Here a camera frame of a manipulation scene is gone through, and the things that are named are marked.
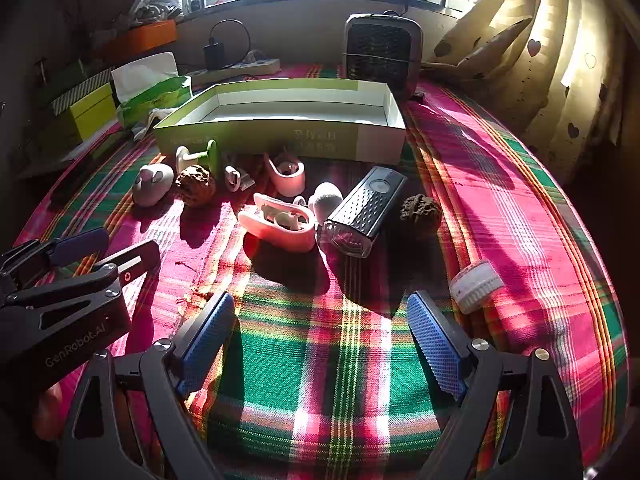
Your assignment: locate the black bike light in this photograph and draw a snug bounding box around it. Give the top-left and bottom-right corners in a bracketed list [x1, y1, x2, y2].
[322, 165, 406, 258]

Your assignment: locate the green cardboard box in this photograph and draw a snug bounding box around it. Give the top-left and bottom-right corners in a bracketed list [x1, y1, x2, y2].
[151, 78, 407, 163]

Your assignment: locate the heart-print curtain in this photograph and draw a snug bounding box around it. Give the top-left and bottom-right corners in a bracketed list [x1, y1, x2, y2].
[422, 0, 640, 186]

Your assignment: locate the pink plastic clip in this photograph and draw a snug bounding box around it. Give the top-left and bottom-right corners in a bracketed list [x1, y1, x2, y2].
[264, 152, 307, 197]
[237, 192, 317, 253]

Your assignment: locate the black adapter cable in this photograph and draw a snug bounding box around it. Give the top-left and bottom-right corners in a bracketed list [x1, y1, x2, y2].
[209, 19, 252, 68]

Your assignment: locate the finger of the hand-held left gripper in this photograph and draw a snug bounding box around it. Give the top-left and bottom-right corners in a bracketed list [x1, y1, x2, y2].
[0, 227, 111, 286]
[0, 241, 162, 333]

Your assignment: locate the white power strip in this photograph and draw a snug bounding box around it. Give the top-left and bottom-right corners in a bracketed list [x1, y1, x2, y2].
[185, 57, 282, 86]

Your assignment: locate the grey desktop fan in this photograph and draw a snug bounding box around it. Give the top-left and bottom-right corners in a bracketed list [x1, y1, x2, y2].
[342, 12, 424, 96]

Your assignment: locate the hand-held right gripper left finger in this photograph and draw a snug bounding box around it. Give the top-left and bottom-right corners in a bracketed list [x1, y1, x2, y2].
[59, 289, 237, 480]

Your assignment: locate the yellow-green box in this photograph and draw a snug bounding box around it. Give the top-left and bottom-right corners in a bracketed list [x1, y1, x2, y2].
[67, 82, 118, 141]

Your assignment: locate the white round brush head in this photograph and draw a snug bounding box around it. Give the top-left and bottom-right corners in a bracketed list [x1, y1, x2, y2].
[448, 259, 506, 315]

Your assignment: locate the plaid blanket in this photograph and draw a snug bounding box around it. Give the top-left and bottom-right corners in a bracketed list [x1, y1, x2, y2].
[15, 62, 631, 480]

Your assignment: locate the white and green spool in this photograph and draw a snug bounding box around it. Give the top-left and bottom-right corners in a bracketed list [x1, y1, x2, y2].
[175, 140, 219, 181]

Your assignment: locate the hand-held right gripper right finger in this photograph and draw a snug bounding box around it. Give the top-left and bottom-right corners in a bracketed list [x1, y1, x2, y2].
[406, 290, 586, 480]

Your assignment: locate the brown textured walnut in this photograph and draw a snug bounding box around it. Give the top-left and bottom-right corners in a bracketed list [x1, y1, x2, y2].
[175, 166, 217, 207]
[400, 193, 443, 233]

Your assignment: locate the orange box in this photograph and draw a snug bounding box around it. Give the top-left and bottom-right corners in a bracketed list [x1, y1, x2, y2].
[97, 20, 178, 58]

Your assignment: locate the white USB cable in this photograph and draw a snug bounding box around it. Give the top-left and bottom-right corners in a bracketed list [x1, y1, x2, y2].
[222, 152, 256, 193]

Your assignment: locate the grey egg-shaped keychain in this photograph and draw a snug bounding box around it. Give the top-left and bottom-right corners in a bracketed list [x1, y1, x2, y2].
[307, 181, 343, 221]

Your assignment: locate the pile of plastic bags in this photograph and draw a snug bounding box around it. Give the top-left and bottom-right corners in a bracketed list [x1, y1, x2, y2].
[129, 0, 183, 26]

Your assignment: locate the black power adapter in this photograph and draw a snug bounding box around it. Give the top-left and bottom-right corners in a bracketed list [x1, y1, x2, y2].
[203, 42, 227, 70]

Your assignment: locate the white round gadget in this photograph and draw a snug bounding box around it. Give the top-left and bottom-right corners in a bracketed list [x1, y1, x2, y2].
[132, 163, 175, 208]

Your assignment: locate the person's left hand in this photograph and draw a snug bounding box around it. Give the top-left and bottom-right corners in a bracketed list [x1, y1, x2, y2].
[32, 382, 68, 441]

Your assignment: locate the green tissue pack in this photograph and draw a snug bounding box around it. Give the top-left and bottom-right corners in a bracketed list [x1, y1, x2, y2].
[111, 52, 193, 128]

